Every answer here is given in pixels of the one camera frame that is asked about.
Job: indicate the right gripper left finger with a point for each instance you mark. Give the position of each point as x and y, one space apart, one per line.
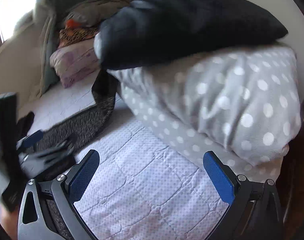
80 175

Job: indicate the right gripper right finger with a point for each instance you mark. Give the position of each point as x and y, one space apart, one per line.
222 177

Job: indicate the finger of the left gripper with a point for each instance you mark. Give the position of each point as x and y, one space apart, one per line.
30 140
66 147

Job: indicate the grey black knit sweater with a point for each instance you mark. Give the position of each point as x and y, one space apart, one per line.
81 112

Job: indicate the white quilted bed cover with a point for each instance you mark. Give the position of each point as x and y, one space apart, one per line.
135 193

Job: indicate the grey polka dot duvet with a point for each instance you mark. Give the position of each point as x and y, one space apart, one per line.
240 103

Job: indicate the purple floral folded blanket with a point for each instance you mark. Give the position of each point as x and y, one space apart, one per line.
74 62

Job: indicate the orange patterned cloth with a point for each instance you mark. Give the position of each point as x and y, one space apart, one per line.
74 32

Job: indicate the olive brown pillow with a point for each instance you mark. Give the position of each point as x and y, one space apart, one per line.
91 12

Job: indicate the black pillow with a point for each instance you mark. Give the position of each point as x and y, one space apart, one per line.
148 32

